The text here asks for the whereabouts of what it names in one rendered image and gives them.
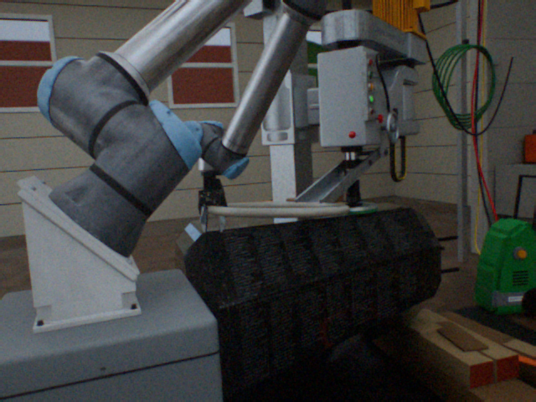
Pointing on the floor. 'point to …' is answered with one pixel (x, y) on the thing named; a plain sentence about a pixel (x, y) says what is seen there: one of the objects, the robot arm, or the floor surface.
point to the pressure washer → (507, 265)
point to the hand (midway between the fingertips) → (213, 229)
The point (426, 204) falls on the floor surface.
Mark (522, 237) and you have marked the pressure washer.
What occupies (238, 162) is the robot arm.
